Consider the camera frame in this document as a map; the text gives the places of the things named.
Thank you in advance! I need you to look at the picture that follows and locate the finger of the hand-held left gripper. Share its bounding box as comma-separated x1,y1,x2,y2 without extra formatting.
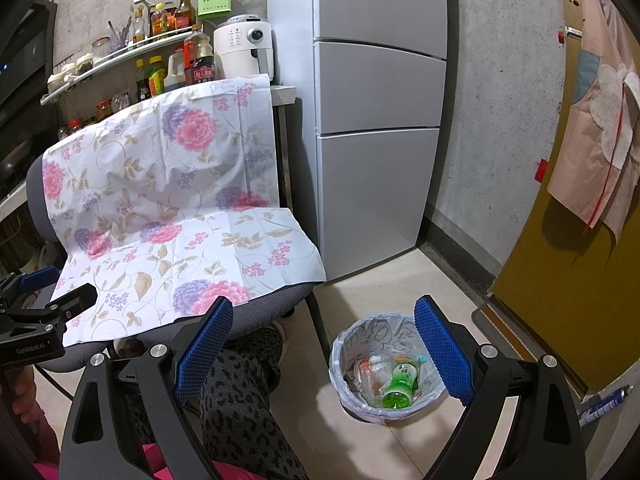
27,282,99,330
19,266,61,294

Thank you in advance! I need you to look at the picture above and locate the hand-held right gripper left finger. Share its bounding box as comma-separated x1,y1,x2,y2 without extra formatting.
59,296,235,480

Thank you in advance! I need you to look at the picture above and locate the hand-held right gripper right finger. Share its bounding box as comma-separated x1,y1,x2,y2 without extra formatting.
414,295,588,480

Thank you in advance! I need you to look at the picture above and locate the green plastic bottle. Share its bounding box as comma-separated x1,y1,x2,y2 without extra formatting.
381,362,419,410

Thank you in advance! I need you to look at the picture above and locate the bin with white liner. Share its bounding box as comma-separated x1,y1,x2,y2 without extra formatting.
330,311,446,425

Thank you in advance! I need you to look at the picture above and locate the person's left forearm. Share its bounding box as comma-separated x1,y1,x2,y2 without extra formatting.
0,410,63,480

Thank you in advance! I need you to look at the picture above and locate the person's left hand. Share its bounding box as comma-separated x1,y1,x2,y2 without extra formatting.
7,362,41,429

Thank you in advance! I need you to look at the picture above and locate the person's right leg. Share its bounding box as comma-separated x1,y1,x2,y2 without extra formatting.
199,329,312,480

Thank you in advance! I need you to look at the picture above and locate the grey office chair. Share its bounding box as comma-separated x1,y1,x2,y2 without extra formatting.
25,152,333,377

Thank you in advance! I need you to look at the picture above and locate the beige slipper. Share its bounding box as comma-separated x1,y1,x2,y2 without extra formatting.
266,321,300,364

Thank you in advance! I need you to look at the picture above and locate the yellow wooden door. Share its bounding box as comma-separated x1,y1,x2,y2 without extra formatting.
492,0,640,397

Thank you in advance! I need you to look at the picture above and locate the floral printed cloth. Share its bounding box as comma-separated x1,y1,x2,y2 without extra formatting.
42,74,327,346

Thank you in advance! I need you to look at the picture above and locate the white blue sealant tube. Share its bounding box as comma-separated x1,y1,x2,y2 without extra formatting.
577,384,627,429

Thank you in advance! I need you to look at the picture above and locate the grey refrigerator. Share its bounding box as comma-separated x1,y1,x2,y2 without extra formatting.
267,0,449,284

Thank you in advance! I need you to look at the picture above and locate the dark bottle yellow cap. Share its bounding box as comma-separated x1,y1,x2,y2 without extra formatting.
136,58,152,102

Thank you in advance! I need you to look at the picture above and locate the black range hood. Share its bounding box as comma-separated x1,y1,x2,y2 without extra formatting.
0,0,59,162

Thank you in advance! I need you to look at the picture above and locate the yellow green bottle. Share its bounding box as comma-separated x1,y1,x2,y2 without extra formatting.
148,55,167,97

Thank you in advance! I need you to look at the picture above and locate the pink hanging apron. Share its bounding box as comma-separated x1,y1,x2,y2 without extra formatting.
546,0,640,247

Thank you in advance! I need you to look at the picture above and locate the white jug red cap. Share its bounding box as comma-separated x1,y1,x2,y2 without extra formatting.
165,47,187,92

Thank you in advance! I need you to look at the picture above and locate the clear utensil cup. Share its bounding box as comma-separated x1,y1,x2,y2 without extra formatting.
107,20,132,54

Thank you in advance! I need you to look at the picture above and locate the dark soy sauce jug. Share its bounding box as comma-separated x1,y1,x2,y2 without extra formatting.
185,57,216,86

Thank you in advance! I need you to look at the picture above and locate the clear glass bottle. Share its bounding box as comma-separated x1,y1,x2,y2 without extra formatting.
131,5,147,44

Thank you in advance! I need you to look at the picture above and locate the metal side table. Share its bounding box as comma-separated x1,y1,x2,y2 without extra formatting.
270,85,301,211

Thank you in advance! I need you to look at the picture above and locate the yellow oil bottle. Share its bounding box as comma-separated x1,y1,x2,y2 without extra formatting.
150,2,171,36

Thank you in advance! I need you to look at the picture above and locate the white air fryer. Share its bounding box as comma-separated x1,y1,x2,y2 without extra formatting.
213,14,275,82

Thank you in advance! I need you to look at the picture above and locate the dark sauce bottle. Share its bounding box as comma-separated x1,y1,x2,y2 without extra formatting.
174,0,196,29

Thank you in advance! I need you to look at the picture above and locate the green utensil holder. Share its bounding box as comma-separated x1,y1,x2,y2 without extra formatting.
197,0,232,19

